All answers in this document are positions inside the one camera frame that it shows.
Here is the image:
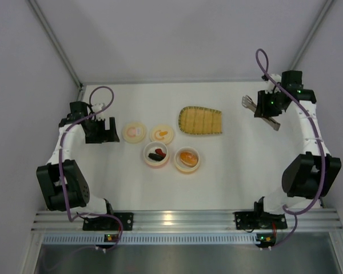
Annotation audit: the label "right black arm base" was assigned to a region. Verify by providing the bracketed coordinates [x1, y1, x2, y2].
[234, 196, 288, 232]

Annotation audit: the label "sesame bun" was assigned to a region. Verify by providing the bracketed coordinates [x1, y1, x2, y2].
[180, 151, 198, 167]

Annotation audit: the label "orange lunch box bowl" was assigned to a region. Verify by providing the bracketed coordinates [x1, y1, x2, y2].
[174, 147, 201, 174]

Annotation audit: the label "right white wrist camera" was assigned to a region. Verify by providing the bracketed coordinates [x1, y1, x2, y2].
[262, 74, 281, 92]

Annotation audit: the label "pink lunch box bowl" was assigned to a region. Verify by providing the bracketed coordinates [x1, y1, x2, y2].
[142, 142, 169, 168]

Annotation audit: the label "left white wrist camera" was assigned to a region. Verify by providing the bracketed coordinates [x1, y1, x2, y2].
[91, 103, 106, 120]

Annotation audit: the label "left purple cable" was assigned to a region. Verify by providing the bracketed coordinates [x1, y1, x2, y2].
[58, 85, 123, 252]

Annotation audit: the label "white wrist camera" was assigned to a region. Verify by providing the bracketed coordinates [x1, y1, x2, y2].
[91, 103, 106, 120]
[262, 74, 281, 92]

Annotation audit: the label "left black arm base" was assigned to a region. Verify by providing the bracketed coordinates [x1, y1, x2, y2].
[82, 212, 134, 231]

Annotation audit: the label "bamboo woven tray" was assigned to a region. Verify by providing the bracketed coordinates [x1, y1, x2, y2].
[178, 106, 222, 135]

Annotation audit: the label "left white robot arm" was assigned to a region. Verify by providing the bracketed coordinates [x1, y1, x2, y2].
[36, 102, 119, 218]

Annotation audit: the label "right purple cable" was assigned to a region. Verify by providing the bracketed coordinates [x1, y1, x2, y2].
[256, 49, 328, 252]

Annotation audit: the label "metal tongs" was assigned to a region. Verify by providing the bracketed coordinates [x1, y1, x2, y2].
[241, 95, 281, 131]

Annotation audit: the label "red sausage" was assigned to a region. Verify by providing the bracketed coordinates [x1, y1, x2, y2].
[155, 148, 166, 156]

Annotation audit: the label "cream lid orange handle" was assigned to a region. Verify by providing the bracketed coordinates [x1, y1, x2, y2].
[149, 124, 174, 145]

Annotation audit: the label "purple cable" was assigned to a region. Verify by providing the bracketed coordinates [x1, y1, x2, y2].
[256, 49, 328, 252]
[58, 85, 123, 252]

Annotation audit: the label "cream lid pink handle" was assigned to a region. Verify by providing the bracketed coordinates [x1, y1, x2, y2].
[122, 122, 146, 144]

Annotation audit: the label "black seaweed piece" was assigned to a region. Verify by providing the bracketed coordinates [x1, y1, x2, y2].
[148, 153, 164, 162]

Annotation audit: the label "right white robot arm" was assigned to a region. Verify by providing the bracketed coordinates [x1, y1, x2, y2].
[254, 70, 341, 214]

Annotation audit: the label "slotted cable duct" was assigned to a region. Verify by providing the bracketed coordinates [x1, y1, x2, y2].
[42, 233, 259, 245]

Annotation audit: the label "aluminium mounting rail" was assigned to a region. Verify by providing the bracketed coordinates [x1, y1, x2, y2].
[31, 208, 342, 233]

